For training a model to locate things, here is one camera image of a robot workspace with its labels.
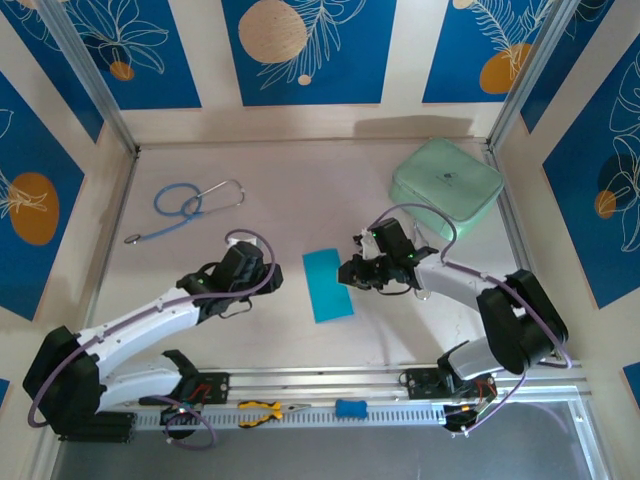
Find cyan blue cloth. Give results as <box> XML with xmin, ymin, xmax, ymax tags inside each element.
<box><xmin>301</xmin><ymin>248</ymin><xmax>355</xmax><ymax>325</ymax></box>

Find mint green zip case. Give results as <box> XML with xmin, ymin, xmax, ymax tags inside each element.
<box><xmin>389</xmin><ymin>138</ymin><xmax>505</xmax><ymax>244</ymax></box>

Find blue stethoscope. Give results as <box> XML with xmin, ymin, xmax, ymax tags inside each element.
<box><xmin>123</xmin><ymin>178</ymin><xmax>246</xmax><ymax>246</ymax></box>

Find blue bone-shaped foam piece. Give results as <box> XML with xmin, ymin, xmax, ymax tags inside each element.
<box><xmin>334</xmin><ymin>398</ymin><xmax>369</xmax><ymax>419</ymax></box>

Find black controller board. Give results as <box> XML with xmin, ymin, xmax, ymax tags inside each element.
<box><xmin>159</xmin><ymin>402</ymin><xmax>201</xmax><ymax>441</ymax></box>
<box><xmin>442</xmin><ymin>399</ymin><xmax>494</xmax><ymax>439</ymax></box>

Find black stacked blocks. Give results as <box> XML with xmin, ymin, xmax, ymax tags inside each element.
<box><xmin>92</xmin><ymin>410</ymin><xmax>137</xmax><ymax>444</ymax></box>

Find aluminium rail frame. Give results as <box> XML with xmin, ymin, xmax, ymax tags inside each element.
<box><xmin>42</xmin><ymin>360</ymin><xmax>589</xmax><ymax>416</ymax></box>

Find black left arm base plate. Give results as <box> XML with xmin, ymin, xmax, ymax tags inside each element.
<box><xmin>138</xmin><ymin>372</ymin><xmax>231</xmax><ymax>406</ymax></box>

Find yellow handled pliers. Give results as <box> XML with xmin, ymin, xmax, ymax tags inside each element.
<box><xmin>237</xmin><ymin>399</ymin><xmax>312</xmax><ymax>429</ymax></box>

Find aluminium side rail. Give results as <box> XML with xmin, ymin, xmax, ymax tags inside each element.
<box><xmin>487</xmin><ymin>144</ymin><xmax>559</xmax><ymax>361</ymax></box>
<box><xmin>74</xmin><ymin>149</ymin><xmax>141</xmax><ymax>372</ymax></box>

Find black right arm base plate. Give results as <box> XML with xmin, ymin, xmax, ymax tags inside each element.
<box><xmin>405</xmin><ymin>367</ymin><xmax>496</xmax><ymax>401</ymax></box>

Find grey slotted cable duct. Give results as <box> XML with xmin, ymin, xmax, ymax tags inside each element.
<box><xmin>134</xmin><ymin>403</ymin><xmax>446</xmax><ymax>432</ymax></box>

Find aluminium corner post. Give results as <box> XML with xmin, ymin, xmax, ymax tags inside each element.
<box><xmin>34</xmin><ymin>0</ymin><xmax>141</xmax><ymax>156</ymax></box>
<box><xmin>487</xmin><ymin>0</ymin><xmax>616</xmax><ymax>151</ymax></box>

